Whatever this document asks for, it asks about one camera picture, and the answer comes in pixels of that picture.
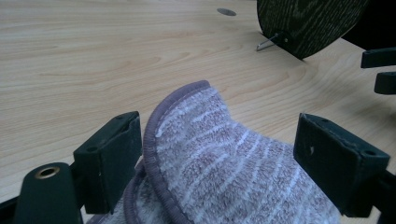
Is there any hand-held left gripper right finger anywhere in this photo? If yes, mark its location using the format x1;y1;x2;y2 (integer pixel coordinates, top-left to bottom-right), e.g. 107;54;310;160
293;112;391;218

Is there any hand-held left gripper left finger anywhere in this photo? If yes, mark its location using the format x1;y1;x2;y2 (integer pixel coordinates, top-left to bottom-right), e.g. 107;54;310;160
73;110;144;216

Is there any black oval decorative plate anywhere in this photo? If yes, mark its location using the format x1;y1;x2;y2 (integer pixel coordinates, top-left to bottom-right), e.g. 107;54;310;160
255;0;370;61

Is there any purple striped fluffy towel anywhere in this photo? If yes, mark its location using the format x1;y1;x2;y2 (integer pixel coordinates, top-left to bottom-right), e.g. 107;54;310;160
85;79;342;224

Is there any grey round table grommet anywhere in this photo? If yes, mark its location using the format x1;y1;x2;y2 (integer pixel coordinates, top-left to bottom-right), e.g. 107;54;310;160
217;7;237;17

